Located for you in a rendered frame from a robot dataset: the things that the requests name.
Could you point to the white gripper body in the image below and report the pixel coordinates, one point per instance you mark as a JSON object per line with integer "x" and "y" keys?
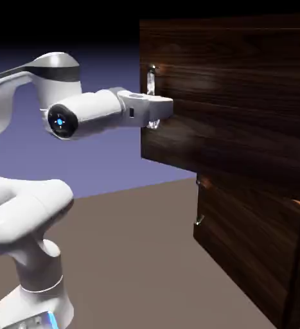
{"x": 161, "y": 108}

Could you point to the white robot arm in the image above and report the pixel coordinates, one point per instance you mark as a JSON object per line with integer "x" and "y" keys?
{"x": 88, "y": 110}

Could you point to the large dark wood cabinet door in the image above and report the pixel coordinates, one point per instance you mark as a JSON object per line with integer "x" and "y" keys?
{"x": 237, "y": 102}

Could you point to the small dark wood cabinet door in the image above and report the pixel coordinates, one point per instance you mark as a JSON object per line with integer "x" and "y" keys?
{"x": 247, "y": 252}

